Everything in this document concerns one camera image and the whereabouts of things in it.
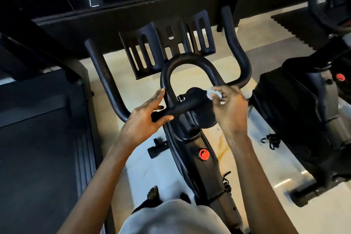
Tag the person's left forearm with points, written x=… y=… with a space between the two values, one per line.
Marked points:
x=93 y=198

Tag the person's right forearm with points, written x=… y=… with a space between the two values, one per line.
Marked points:
x=260 y=187

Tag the person's right hand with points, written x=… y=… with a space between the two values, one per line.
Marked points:
x=231 y=111

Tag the black treadmill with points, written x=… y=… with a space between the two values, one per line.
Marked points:
x=44 y=149

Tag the black spin bike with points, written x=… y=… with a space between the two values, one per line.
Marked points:
x=186 y=110
x=312 y=110

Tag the small white wipe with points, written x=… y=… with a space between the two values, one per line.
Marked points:
x=214 y=94

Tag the person's left hand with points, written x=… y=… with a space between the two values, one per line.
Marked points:
x=140 y=124

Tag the black interlocking foam mat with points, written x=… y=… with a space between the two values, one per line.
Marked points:
x=307 y=22

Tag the black striped trousers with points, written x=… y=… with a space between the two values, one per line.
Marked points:
x=156 y=201

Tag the person's bare foot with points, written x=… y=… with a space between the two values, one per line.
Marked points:
x=153 y=194

